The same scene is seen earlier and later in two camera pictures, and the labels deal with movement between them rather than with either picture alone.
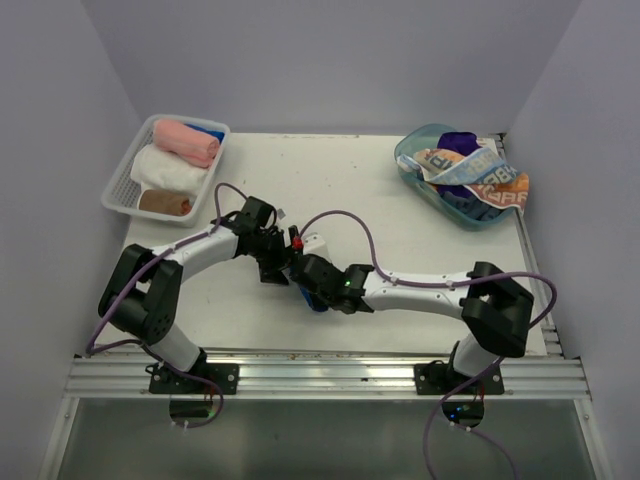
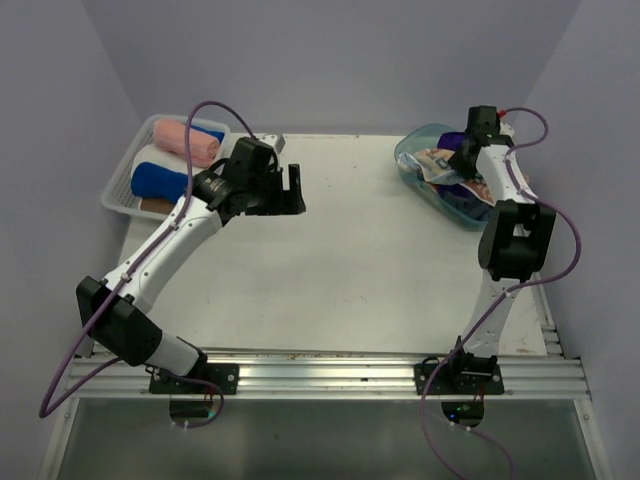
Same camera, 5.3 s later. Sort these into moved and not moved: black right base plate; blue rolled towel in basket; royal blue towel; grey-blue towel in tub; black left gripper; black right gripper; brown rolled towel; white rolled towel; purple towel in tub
Moved: black left gripper; royal blue towel; black right gripper
Not moved: purple towel in tub; white rolled towel; grey-blue towel in tub; black right base plate; brown rolled towel; blue rolled towel in basket
